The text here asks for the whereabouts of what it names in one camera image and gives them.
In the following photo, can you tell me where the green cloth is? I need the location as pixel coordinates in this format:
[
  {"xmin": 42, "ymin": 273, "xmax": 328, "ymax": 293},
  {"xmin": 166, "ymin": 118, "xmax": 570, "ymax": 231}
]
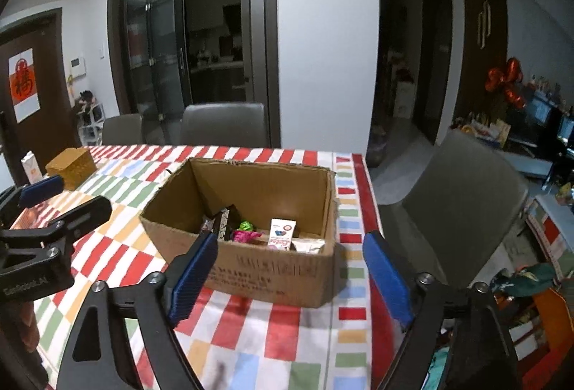
[{"xmin": 491, "ymin": 262, "xmax": 559, "ymax": 296}]

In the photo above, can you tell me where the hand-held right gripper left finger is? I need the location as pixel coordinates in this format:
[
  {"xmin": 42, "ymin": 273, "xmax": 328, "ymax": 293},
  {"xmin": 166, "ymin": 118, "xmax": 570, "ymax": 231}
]
[{"xmin": 56, "ymin": 231, "xmax": 220, "ymax": 390}]

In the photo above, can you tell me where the white orange carton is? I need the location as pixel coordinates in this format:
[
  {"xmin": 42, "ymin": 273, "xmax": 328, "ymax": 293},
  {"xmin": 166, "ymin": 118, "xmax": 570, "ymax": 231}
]
[{"xmin": 22, "ymin": 151, "xmax": 46, "ymax": 185}]

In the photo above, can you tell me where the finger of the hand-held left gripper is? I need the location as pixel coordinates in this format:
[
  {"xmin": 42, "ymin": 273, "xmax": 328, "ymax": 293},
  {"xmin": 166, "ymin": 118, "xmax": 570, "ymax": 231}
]
[
  {"xmin": 0, "ymin": 174, "xmax": 64, "ymax": 229},
  {"xmin": 0, "ymin": 195, "xmax": 113, "ymax": 259}
]

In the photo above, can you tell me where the dark snack packet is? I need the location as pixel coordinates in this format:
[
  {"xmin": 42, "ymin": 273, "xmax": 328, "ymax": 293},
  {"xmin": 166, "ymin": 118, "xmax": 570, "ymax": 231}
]
[{"xmin": 199, "ymin": 204, "xmax": 243, "ymax": 243}]

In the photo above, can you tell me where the dark brown door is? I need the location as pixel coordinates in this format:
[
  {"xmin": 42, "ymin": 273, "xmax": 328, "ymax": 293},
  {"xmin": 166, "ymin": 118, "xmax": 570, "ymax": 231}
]
[{"xmin": 0, "ymin": 7, "xmax": 75, "ymax": 189}]

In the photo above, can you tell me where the white storage rack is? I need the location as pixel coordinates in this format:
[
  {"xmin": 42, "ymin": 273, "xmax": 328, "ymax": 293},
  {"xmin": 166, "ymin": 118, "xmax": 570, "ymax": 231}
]
[{"xmin": 74, "ymin": 90, "xmax": 106, "ymax": 147}]

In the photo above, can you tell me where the red white door poster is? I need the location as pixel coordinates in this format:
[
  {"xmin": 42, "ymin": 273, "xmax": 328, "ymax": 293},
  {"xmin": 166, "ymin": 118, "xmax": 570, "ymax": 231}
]
[{"xmin": 8, "ymin": 48, "xmax": 41, "ymax": 124}]

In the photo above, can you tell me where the grey dining chair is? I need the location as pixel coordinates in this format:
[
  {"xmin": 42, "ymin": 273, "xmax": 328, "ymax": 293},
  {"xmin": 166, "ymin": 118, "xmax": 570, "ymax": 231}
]
[
  {"xmin": 102, "ymin": 113, "xmax": 144, "ymax": 146},
  {"xmin": 180, "ymin": 102, "xmax": 268, "ymax": 147}
]

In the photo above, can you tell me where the brown cardboard box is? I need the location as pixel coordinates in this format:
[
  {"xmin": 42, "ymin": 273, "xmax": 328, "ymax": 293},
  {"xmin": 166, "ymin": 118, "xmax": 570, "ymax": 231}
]
[{"xmin": 139, "ymin": 157, "xmax": 338, "ymax": 309}]

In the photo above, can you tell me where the red foil balloon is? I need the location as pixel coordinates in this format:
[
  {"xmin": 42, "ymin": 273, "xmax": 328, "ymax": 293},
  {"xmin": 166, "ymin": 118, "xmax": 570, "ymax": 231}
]
[{"xmin": 486, "ymin": 57, "xmax": 527, "ymax": 109}]

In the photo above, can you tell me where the white wall intercom panel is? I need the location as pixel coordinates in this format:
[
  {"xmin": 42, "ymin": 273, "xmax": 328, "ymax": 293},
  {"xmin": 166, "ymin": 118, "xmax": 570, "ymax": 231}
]
[{"xmin": 69, "ymin": 54, "xmax": 88, "ymax": 79}]

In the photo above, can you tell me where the computer monitor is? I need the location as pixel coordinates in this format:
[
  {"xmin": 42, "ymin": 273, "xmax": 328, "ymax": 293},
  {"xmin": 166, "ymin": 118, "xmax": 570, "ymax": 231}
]
[{"xmin": 524, "ymin": 92, "xmax": 559, "ymax": 126}]

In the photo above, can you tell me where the checkered colourful tablecloth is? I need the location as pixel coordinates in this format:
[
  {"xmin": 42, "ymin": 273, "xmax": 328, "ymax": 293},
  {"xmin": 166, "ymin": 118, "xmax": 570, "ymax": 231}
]
[{"xmin": 13, "ymin": 143, "xmax": 400, "ymax": 390}]

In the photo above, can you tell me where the glass sliding door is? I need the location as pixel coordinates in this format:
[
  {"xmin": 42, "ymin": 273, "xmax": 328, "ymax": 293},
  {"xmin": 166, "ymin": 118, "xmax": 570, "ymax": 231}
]
[{"xmin": 108, "ymin": 0, "xmax": 281, "ymax": 146}]

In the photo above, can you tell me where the large grey chair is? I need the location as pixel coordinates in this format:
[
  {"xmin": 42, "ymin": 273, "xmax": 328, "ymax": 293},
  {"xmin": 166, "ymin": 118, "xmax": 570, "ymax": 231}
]
[{"xmin": 379, "ymin": 129, "xmax": 530, "ymax": 287}]

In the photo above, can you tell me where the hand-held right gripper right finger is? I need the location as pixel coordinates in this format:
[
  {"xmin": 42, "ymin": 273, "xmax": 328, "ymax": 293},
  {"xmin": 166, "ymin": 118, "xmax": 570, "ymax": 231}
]
[{"xmin": 362, "ymin": 230, "xmax": 525, "ymax": 390}]

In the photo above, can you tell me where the dark brown wardrobe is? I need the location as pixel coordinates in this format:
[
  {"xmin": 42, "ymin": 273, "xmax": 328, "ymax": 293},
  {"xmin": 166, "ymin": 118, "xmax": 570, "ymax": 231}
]
[{"xmin": 457, "ymin": 0, "xmax": 509, "ymax": 131}]

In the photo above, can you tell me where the pink white snack packet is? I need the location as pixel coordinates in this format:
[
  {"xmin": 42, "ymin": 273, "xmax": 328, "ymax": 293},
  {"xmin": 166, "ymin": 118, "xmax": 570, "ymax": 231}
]
[{"xmin": 268, "ymin": 218, "xmax": 297, "ymax": 251}]

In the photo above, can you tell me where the brown woven box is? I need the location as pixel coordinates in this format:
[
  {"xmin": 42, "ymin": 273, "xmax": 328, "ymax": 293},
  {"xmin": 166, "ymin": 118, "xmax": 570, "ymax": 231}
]
[{"xmin": 45, "ymin": 148, "xmax": 97, "ymax": 191}]

